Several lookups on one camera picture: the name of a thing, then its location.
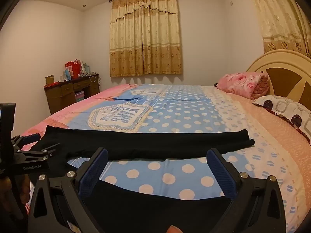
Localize black garment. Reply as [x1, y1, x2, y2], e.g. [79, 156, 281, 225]
[31, 126, 255, 162]

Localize right hand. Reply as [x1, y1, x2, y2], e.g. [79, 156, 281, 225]
[167, 225, 183, 233]

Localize blue pink bedspread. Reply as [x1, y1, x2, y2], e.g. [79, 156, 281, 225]
[25, 84, 310, 232]

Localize brown cardboard box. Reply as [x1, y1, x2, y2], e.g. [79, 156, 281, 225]
[45, 75, 54, 85]

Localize grey patterned pillow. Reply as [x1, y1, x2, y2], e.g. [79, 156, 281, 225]
[253, 95, 311, 143]

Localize red gift bag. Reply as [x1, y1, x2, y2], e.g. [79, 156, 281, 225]
[65, 59, 81, 79]

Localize pink floral folded blanket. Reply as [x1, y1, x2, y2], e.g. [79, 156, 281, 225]
[216, 72, 270, 100]

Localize cream wooden headboard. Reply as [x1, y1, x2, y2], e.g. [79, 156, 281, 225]
[248, 50, 311, 110]

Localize beige window curtain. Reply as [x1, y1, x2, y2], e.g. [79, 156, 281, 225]
[110, 0, 183, 77]

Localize beige side curtain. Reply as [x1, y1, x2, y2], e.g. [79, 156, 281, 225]
[253, 0, 310, 57]

